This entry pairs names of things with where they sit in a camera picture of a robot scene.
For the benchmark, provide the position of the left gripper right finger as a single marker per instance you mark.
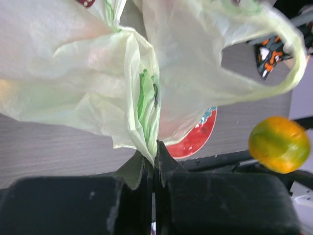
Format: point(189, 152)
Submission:
point(206, 203)

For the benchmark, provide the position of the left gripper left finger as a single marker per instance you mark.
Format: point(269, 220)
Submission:
point(116, 204)

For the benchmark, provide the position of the fake orange green mango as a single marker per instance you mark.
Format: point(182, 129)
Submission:
point(280, 144)

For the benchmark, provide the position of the translucent plastic bag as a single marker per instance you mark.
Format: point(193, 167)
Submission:
point(137, 77)

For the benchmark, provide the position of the red and teal plate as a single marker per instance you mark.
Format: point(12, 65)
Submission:
point(198, 137)

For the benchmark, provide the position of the orange grey patterned garment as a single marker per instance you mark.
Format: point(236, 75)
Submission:
point(270, 52)

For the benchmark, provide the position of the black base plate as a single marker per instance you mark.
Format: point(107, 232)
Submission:
point(237, 159)

